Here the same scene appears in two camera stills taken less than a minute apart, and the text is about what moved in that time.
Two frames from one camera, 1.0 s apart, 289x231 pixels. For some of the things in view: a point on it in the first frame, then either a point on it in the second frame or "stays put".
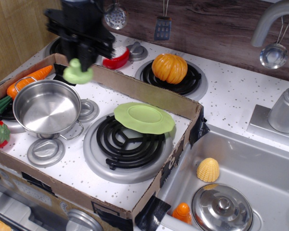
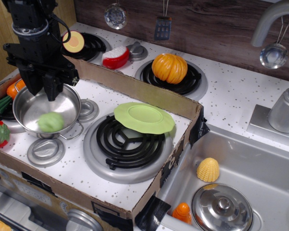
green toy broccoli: [74, 74] -> [50, 121]
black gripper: [82, 20] -> [42, 53]
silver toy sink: [267, 174] stays put
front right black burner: [121, 155] stays put
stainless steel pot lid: [221, 207] stays put
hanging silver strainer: [115, 16] stays put
